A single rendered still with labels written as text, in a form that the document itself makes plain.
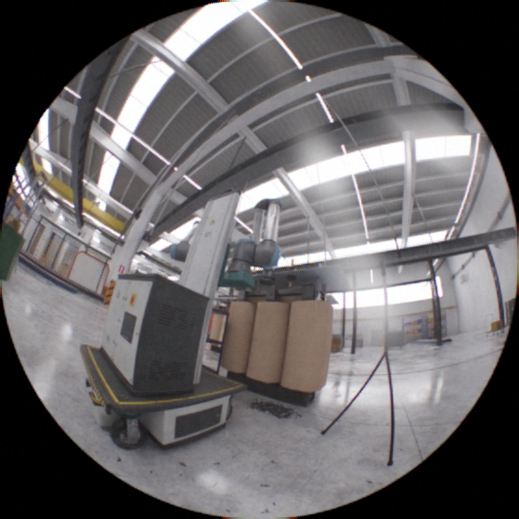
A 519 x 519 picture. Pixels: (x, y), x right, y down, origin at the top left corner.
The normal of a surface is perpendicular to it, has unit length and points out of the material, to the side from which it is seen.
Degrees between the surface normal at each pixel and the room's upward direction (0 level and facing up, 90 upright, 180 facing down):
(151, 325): 90
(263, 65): 174
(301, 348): 90
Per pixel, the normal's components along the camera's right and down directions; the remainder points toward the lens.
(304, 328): -0.58, -0.42
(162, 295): 0.89, -0.07
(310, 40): -0.20, 0.85
